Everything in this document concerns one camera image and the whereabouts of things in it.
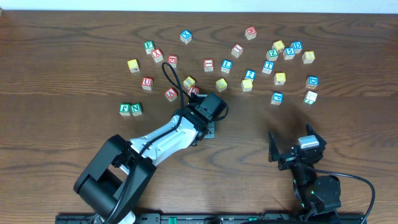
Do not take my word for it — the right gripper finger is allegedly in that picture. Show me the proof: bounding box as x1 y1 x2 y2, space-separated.
306 123 325 144
268 132 280 162

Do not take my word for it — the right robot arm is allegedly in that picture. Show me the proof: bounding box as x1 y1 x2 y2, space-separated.
268 124 341 223

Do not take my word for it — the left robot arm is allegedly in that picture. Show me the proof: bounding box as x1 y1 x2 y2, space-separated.
73 93 228 223

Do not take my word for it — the red U block centre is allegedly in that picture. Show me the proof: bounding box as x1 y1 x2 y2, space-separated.
188 86 200 96

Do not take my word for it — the red u block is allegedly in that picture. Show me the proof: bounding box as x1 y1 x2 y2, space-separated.
188 86 200 96
141 77 153 90

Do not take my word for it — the yellow block centre left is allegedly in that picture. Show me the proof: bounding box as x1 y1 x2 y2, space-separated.
183 76 196 90

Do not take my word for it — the red A block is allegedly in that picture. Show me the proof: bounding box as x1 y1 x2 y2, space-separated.
165 88 178 102

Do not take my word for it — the white green Z block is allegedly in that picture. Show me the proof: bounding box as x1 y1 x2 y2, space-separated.
303 91 318 105

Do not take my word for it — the red I block centre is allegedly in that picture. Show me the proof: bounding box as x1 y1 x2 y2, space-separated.
204 59 214 72

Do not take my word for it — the red i block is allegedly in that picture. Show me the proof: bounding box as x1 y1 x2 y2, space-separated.
231 44 244 58
204 59 214 72

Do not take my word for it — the yellow block below 2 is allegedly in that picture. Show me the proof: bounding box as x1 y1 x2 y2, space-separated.
241 79 253 92

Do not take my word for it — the blue L block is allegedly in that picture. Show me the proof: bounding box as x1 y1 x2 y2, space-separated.
221 60 233 73

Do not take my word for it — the blue block lower right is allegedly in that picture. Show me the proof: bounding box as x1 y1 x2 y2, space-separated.
271 92 284 105

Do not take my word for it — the red E block left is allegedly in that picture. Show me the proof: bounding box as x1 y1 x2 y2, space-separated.
167 55 178 68

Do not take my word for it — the red e block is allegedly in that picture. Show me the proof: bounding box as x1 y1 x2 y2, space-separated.
167 55 178 68
245 26 257 40

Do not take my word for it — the blue 2 block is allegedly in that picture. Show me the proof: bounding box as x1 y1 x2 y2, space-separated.
244 70 256 82

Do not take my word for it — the blue D block right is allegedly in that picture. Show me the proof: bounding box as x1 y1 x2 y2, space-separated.
306 76 319 90

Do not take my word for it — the blue d block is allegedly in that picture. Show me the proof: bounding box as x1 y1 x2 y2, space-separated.
306 76 319 90
290 41 303 54

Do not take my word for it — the red U block left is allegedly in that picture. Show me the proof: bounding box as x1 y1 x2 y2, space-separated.
141 77 153 90

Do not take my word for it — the green N block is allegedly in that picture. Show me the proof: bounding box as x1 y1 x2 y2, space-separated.
130 103 142 116

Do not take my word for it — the red I block upper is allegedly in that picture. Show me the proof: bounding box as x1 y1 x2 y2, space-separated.
231 44 244 58

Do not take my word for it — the red X block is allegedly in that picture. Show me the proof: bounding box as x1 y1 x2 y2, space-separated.
151 49 164 63

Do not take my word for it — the blue X block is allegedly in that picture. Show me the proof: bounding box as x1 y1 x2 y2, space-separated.
180 30 192 44

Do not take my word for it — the green J block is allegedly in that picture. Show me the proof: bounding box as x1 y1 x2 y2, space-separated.
119 103 131 116

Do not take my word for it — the blue T block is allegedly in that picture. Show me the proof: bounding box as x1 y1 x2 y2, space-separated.
262 60 274 74

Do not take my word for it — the yellow block far left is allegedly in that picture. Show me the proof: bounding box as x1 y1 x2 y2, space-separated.
127 59 140 73

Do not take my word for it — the green F block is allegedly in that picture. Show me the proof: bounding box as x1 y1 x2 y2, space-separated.
144 40 155 54

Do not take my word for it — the yellow 8 block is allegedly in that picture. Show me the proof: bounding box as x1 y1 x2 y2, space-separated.
302 51 315 64

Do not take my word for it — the red E block top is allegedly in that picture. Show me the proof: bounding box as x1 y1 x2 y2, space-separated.
245 26 257 40

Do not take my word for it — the blue 5 block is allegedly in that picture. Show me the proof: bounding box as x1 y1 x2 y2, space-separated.
283 47 295 60

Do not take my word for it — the yellow block top right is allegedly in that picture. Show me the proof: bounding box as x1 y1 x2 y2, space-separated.
272 40 285 54

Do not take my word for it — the blue D block upper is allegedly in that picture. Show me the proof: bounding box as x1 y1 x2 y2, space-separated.
290 41 303 54

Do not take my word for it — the left black cable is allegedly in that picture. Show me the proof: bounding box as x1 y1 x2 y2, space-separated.
102 61 193 224

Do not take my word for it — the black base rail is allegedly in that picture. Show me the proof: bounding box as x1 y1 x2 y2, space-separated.
55 212 365 224

